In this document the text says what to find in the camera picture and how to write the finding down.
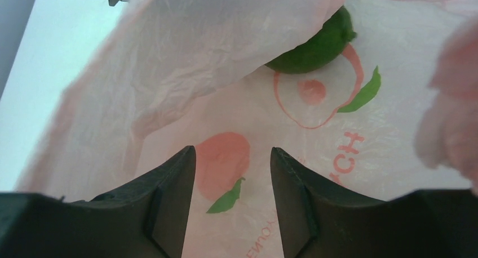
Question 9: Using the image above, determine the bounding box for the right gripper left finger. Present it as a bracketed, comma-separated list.
[1, 146, 196, 257]

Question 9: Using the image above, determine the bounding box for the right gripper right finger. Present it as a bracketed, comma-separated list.
[270, 148, 477, 257]

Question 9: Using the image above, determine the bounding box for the pink plastic bag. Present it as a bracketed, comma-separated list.
[17, 0, 477, 257]

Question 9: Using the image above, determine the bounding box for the green fake lime in bag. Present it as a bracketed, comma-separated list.
[266, 6, 357, 74]

